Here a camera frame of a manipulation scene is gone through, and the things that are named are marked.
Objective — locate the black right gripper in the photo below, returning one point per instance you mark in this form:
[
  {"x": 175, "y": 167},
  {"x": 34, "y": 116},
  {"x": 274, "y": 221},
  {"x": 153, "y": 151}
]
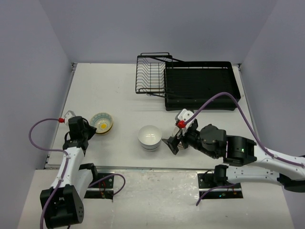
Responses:
[{"x": 172, "y": 142}]

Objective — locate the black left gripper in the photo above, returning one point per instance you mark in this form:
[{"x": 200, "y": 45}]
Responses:
[{"x": 92, "y": 130}]

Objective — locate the yellow patterned bowl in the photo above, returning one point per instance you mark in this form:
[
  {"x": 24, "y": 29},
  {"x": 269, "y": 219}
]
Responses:
[{"x": 100, "y": 117}]

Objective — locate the white green floral bowl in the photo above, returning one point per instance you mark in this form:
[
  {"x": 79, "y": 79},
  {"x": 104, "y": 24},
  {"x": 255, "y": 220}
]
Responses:
[{"x": 103, "y": 127}]

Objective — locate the white bowl front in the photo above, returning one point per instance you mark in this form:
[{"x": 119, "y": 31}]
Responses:
[{"x": 150, "y": 148}]

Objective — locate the white bowl back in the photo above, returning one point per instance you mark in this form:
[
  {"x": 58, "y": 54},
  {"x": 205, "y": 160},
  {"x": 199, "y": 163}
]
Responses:
[{"x": 149, "y": 135}]

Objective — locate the beige floral bowl back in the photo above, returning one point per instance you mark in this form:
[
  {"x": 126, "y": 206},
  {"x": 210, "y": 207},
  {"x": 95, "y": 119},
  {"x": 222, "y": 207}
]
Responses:
[{"x": 175, "y": 131}]

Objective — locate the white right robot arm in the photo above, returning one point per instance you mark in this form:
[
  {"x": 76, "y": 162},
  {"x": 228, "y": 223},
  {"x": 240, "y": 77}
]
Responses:
[{"x": 243, "y": 159}]

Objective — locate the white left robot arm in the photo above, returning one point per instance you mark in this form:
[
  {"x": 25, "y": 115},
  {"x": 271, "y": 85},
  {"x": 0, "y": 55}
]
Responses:
[{"x": 62, "y": 204}]

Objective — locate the black dish drying tray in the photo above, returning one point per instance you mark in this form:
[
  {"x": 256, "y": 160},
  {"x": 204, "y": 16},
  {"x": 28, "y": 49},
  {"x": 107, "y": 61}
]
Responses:
[{"x": 190, "y": 84}]

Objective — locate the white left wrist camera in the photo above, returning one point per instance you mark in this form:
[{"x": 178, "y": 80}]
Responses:
[{"x": 69, "y": 115}]

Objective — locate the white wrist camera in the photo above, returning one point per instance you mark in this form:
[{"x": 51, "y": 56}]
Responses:
[
  {"x": 183, "y": 120},
  {"x": 69, "y": 115}
]

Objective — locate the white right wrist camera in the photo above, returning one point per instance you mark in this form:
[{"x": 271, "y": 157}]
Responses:
[{"x": 183, "y": 120}]

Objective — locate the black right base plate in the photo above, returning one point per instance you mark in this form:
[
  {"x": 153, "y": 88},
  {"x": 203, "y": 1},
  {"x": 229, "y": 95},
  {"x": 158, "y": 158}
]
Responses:
[{"x": 206, "y": 182}]

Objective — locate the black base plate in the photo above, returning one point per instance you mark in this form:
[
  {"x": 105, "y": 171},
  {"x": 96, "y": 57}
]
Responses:
[
  {"x": 206, "y": 182},
  {"x": 102, "y": 190}
]

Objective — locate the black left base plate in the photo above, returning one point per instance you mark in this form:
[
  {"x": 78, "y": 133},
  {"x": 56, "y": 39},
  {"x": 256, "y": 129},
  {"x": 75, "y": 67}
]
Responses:
[{"x": 102, "y": 190}]

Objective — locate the black wire dish rack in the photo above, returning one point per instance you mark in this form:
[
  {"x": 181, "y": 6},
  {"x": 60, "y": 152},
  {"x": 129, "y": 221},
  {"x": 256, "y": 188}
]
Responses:
[{"x": 150, "y": 74}]

